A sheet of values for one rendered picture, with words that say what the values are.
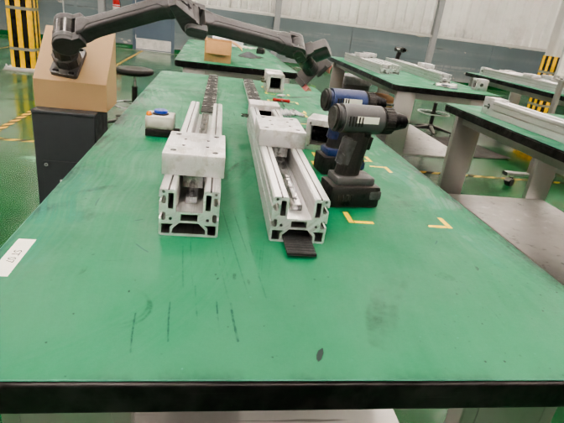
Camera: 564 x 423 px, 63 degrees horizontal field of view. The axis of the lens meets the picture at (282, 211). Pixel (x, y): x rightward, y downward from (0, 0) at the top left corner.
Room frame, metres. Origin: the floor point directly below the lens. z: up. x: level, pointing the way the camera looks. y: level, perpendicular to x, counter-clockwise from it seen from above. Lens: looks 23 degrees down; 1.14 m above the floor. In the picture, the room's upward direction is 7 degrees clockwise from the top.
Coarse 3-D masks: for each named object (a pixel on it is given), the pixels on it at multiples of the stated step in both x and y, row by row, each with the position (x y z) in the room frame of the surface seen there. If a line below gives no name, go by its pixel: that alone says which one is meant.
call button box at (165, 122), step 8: (152, 112) 1.35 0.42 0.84; (168, 112) 1.37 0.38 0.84; (152, 120) 1.31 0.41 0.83; (160, 120) 1.32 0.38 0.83; (168, 120) 1.32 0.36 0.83; (152, 128) 1.32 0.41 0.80; (160, 128) 1.32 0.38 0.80; (168, 128) 1.32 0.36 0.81; (176, 128) 1.36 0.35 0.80; (160, 136) 1.32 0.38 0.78; (168, 136) 1.32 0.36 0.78
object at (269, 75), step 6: (270, 72) 2.51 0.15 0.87; (276, 72) 2.55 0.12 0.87; (264, 78) 2.55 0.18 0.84; (270, 78) 2.46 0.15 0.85; (276, 78) 2.50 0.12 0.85; (282, 78) 2.47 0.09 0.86; (264, 84) 2.53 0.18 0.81; (270, 84) 2.48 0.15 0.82; (276, 84) 2.49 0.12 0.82; (282, 84) 2.47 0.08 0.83; (264, 90) 2.51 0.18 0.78; (270, 90) 2.46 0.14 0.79; (276, 90) 2.47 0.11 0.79; (282, 90) 2.48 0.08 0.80
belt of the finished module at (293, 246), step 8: (288, 232) 0.75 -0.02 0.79; (296, 232) 0.76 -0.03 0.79; (304, 232) 0.76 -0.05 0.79; (288, 240) 0.72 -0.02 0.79; (296, 240) 0.73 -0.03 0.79; (304, 240) 0.73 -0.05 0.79; (288, 248) 0.69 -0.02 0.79; (296, 248) 0.69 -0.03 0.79; (304, 248) 0.70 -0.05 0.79; (312, 248) 0.70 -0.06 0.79; (312, 256) 0.68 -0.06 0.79
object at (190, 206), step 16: (192, 112) 1.31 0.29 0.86; (192, 128) 1.13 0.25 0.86; (208, 128) 1.31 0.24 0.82; (176, 176) 0.76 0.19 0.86; (160, 192) 0.70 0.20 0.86; (176, 192) 0.71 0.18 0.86; (192, 192) 0.77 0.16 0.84; (208, 192) 0.71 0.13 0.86; (160, 208) 0.70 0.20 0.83; (176, 208) 0.72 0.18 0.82; (192, 208) 0.73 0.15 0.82; (208, 208) 0.72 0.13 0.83; (160, 224) 0.70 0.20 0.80; (176, 224) 0.70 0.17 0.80; (192, 224) 0.75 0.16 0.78; (208, 224) 0.71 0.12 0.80
